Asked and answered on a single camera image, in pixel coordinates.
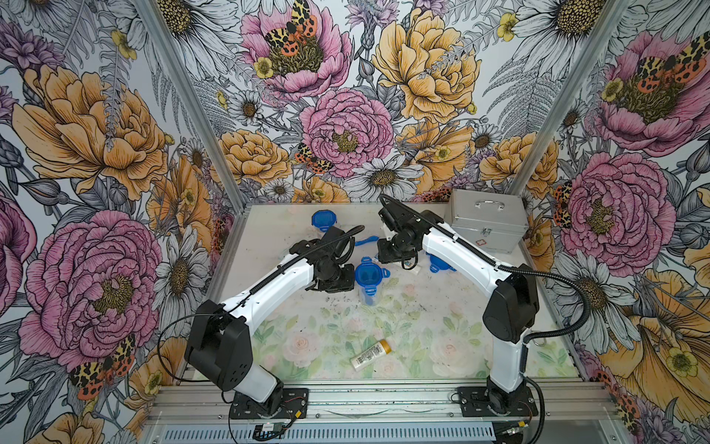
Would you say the blue lid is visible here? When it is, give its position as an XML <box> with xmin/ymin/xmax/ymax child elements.
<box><xmin>355</xmin><ymin>256</ymin><xmax>391</xmax><ymax>293</ymax></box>
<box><xmin>427</xmin><ymin>253</ymin><xmax>456</xmax><ymax>274</ymax></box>
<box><xmin>311</xmin><ymin>210</ymin><xmax>338</xmax><ymax>232</ymax></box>

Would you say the clear plastic cup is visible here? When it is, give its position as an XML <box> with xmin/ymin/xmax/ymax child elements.
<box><xmin>360</xmin><ymin>285</ymin><xmax>379</xmax><ymax>306</ymax></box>

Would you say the white gold tube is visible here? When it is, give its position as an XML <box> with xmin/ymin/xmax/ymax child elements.
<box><xmin>351</xmin><ymin>340</ymin><xmax>391</xmax><ymax>371</ymax></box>

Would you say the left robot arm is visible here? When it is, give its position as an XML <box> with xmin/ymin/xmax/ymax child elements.
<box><xmin>185</xmin><ymin>225</ymin><xmax>364</xmax><ymax>416</ymax></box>

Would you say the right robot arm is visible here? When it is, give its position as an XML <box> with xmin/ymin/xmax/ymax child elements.
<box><xmin>377</xmin><ymin>194</ymin><xmax>540</xmax><ymax>416</ymax></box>

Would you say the blue toothbrush far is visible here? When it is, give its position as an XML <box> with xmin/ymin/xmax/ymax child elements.
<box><xmin>355</xmin><ymin>236</ymin><xmax>380</xmax><ymax>246</ymax></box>

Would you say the silver metal case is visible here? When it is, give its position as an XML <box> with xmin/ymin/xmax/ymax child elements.
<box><xmin>444</xmin><ymin>190</ymin><xmax>529</xmax><ymax>253</ymax></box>

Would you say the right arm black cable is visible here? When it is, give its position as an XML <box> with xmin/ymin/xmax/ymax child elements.
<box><xmin>378</xmin><ymin>192</ymin><xmax>591</xmax><ymax>345</ymax></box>

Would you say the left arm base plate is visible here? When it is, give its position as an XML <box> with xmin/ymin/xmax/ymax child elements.
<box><xmin>229</xmin><ymin>388</ymin><xmax>310</xmax><ymax>420</ymax></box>

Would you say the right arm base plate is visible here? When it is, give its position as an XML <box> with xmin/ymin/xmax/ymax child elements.
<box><xmin>456</xmin><ymin>384</ymin><xmax>538</xmax><ymax>418</ymax></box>

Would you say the aluminium front rail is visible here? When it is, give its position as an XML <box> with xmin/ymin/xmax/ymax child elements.
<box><xmin>140</xmin><ymin>379</ymin><xmax>629</xmax><ymax>443</ymax></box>

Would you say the right aluminium frame post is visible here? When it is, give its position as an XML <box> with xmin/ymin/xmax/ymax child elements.
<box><xmin>506</xmin><ymin>0</ymin><xmax>630</xmax><ymax>195</ymax></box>

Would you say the aluminium frame post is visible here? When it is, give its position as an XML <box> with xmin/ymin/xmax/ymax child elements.
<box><xmin>506</xmin><ymin>0</ymin><xmax>630</xmax><ymax>195</ymax></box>
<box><xmin>136</xmin><ymin>1</ymin><xmax>248</xmax><ymax>216</ymax></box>

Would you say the left aluminium frame post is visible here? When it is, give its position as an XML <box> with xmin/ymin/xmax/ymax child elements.
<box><xmin>136</xmin><ymin>1</ymin><xmax>248</xmax><ymax>216</ymax></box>

